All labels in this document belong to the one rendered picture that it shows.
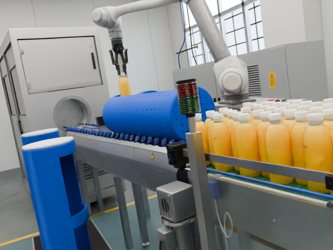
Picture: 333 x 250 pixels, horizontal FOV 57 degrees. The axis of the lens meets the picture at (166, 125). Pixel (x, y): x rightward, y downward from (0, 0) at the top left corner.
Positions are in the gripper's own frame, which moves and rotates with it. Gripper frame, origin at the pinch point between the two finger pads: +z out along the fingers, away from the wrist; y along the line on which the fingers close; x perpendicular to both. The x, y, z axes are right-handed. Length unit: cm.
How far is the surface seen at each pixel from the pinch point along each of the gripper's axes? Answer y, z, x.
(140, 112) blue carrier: 15, 27, 46
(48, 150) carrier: 61, 39, 26
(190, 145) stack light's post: 39, 34, 121
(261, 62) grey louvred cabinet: -149, 7, -5
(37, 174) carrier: 69, 51, 22
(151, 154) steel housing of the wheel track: 13, 51, 47
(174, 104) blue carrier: 12, 24, 75
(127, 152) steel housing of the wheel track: 14, 53, 18
